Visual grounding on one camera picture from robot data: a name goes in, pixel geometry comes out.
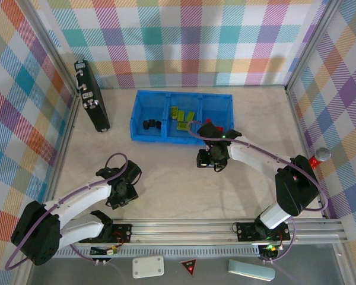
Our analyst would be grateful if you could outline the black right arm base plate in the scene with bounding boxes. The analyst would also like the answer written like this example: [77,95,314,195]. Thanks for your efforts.
[235,221,290,242]

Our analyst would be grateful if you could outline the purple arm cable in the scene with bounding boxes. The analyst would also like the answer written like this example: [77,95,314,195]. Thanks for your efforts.
[187,120,330,264]
[5,152,130,271]

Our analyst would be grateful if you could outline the aluminium frame post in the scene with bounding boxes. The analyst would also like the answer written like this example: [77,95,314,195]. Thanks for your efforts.
[284,0,345,91]
[23,0,81,99]

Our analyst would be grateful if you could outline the slotted grey cable duct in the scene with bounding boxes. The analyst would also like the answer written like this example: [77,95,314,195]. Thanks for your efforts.
[53,245,262,262]

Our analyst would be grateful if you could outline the white rectangular plate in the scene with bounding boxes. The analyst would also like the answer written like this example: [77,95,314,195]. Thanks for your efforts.
[132,255,166,279]

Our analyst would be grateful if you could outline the blue three-compartment plastic bin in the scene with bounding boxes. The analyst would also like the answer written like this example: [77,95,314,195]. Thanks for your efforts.
[129,90,235,147]

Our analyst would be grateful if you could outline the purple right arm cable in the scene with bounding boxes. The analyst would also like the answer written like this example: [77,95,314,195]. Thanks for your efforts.
[187,120,330,264]

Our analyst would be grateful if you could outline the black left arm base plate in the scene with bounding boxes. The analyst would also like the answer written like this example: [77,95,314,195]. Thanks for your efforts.
[110,223,133,243]

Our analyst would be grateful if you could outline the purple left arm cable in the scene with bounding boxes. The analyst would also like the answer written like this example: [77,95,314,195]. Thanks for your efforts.
[5,152,130,271]

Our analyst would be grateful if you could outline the black hard case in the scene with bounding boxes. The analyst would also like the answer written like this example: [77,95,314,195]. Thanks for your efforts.
[74,59,111,133]

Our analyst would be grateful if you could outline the pale blue-grey flat block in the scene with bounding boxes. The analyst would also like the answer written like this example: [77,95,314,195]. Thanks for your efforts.
[227,259,276,281]

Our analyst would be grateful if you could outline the red triangular stop button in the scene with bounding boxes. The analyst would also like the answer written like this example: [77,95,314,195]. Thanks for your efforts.
[178,258,198,278]

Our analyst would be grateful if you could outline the aluminium right frame post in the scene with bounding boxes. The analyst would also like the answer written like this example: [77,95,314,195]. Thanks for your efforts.
[284,0,345,91]

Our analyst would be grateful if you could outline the aluminium left frame post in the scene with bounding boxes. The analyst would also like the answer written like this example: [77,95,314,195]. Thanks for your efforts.
[23,0,81,99]

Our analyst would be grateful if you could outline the aluminium front rail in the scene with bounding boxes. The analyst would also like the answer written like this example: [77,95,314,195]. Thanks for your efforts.
[112,218,345,239]

